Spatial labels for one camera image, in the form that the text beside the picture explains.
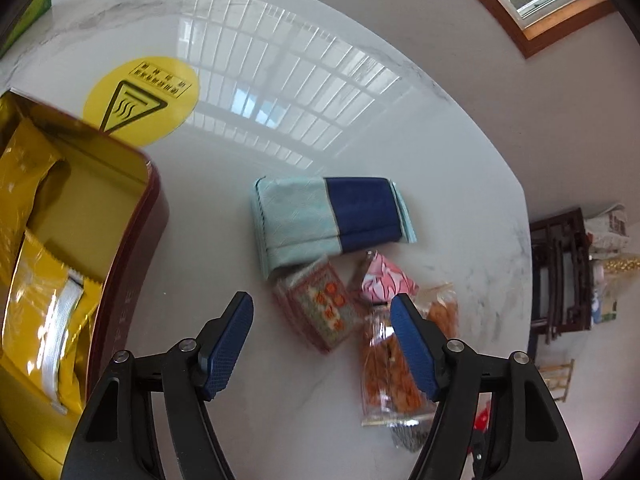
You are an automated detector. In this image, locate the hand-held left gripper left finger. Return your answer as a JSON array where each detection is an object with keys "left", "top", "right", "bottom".
[{"left": 60, "top": 291, "right": 255, "bottom": 480}]

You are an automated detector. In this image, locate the light wooden chair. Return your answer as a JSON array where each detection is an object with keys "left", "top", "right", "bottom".
[{"left": 537, "top": 359, "right": 575, "bottom": 403}]

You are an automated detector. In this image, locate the red plastic object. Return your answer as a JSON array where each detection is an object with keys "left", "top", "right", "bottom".
[{"left": 472, "top": 400, "right": 493, "bottom": 433}]

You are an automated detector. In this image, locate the dark seed snack packet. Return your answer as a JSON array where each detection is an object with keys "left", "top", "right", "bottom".
[{"left": 387, "top": 417, "right": 433, "bottom": 453}]

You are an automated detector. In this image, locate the teal and navy packet bundle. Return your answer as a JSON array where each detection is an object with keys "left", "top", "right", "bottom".
[{"left": 250, "top": 176, "right": 418, "bottom": 281}]

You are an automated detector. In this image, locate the red tin box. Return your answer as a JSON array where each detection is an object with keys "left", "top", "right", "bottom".
[{"left": 0, "top": 89, "right": 170, "bottom": 480}]

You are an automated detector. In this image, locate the golden ornament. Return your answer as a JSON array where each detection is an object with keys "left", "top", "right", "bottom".
[{"left": 600, "top": 255, "right": 640, "bottom": 277}]

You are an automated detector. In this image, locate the round yellow warning sticker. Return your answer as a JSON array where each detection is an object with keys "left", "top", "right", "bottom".
[{"left": 82, "top": 56, "right": 201, "bottom": 148}]

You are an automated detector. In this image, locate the small clear orange snack packet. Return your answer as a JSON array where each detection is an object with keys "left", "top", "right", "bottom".
[{"left": 419, "top": 282, "right": 460, "bottom": 341}]

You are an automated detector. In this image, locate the large clear orange snack packet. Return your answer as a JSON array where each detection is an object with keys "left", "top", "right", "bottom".
[{"left": 360, "top": 305, "right": 436, "bottom": 427}]

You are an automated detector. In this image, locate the dark wooden side table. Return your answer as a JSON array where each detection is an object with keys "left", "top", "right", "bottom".
[{"left": 527, "top": 207, "right": 596, "bottom": 343}]

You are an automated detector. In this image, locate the yellow foil snack packet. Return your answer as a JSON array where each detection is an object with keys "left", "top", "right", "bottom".
[
  {"left": 0, "top": 229, "right": 102, "bottom": 415},
  {"left": 0, "top": 122, "right": 65, "bottom": 281}
]

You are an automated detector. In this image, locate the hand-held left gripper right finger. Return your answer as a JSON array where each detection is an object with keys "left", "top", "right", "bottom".
[{"left": 389, "top": 294, "right": 583, "bottom": 480}]

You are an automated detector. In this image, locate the pink patterned snack packet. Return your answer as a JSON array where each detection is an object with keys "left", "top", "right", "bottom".
[{"left": 348, "top": 251, "right": 421, "bottom": 306}]

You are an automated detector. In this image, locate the red patterned snack packet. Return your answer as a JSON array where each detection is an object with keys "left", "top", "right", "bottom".
[{"left": 272, "top": 255, "right": 366, "bottom": 353}]

